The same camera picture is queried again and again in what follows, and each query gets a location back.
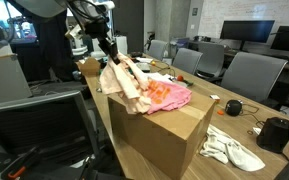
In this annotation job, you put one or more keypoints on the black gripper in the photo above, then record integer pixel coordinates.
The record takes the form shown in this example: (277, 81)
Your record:
(99, 30)

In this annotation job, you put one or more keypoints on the peach cloth garment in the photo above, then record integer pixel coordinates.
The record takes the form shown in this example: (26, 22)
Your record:
(127, 86)

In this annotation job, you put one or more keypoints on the pink shirt orange print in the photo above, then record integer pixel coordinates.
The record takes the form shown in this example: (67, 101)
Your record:
(169, 95)

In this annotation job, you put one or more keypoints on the small brown cardboard box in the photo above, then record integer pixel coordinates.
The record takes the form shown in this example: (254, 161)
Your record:
(90, 68)

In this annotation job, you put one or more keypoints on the white flat box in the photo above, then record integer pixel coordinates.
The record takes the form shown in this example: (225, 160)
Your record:
(145, 66)

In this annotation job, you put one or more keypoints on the large brown cardboard box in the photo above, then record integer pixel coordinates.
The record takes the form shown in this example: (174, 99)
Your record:
(150, 140)

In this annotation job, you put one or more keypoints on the small white orange box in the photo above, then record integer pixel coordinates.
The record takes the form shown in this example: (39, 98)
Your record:
(214, 98)

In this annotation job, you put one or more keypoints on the white computer tower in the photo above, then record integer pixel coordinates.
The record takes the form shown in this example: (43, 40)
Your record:
(122, 45)

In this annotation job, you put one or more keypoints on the white cabinet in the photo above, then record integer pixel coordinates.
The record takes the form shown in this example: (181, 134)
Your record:
(95, 46)

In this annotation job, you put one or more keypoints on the black flat device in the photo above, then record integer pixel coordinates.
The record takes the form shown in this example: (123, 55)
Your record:
(136, 54)

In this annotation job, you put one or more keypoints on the white paper sheet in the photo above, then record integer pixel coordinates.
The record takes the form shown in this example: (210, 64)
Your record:
(144, 60)

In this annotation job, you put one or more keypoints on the yellow ball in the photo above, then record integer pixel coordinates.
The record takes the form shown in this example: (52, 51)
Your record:
(153, 63)

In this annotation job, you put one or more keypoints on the white paper stack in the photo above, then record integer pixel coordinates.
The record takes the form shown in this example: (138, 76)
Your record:
(162, 78)

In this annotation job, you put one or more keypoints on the black bulky object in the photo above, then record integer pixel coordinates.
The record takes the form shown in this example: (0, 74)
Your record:
(54, 50)

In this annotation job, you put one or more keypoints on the blue bin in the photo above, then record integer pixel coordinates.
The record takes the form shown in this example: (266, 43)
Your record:
(182, 42)

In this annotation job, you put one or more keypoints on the orange ball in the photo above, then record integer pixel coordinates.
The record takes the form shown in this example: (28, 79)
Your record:
(180, 78)

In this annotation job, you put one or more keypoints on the dark green small object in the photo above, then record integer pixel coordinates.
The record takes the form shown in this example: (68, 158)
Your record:
(188, 83)

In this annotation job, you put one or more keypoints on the gray framed office chair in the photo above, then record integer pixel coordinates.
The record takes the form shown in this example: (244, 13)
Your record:
(34, 126)

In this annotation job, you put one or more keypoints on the large gray board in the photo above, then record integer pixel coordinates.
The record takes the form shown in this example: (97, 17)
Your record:
(4, 80)

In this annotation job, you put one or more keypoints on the small orange disc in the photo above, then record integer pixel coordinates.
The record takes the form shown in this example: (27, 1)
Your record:
(220, 112)

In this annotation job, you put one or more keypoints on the black round speaker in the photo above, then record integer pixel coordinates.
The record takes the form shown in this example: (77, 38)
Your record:
(233, 108)

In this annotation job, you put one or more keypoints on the white crumpled towel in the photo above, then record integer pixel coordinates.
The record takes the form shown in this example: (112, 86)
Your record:
(230, 150)

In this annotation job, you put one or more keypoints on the orange black clamp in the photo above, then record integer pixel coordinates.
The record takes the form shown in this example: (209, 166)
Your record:
(15, 173)

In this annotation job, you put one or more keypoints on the white paper slip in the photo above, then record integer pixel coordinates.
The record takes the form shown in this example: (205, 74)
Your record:
(257, 130)

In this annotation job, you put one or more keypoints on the black cylindrical appliance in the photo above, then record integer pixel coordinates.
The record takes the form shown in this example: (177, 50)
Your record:
(274, 135)

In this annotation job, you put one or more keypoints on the tan wrist camera mount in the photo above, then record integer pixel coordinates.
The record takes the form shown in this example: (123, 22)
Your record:
(74, 33)

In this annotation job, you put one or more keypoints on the dark wall plaque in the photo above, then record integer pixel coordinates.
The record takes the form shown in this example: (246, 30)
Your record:
(195, 11)

